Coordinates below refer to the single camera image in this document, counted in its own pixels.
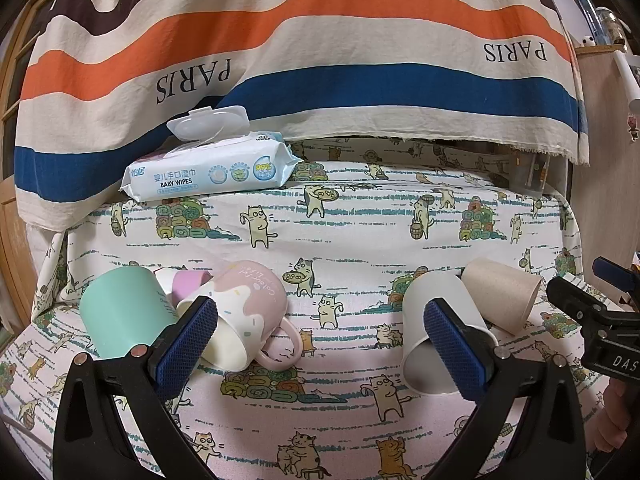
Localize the cat print bed sheet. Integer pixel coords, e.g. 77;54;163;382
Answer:
1;139;582;479

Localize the striped Paris cloth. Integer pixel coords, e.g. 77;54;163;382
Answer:
14;0;589;232

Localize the blue pen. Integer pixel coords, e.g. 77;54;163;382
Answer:
577;0;608;44

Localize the beige plastic cup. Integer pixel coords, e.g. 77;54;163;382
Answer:
461;258;541;335

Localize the wooden cabinet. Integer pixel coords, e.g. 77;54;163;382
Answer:
570;47;639;302

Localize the baby wipes pack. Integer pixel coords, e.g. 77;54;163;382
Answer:
119;105;302;203

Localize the right hand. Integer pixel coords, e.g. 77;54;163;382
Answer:
591;378;630;453

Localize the small pink white cup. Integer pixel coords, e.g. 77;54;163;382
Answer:
153;268;212;307

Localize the pink white ceramic mug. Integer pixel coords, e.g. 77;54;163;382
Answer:
177;260;303;372

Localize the mint green cup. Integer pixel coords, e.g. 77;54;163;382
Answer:
79;266;177;359

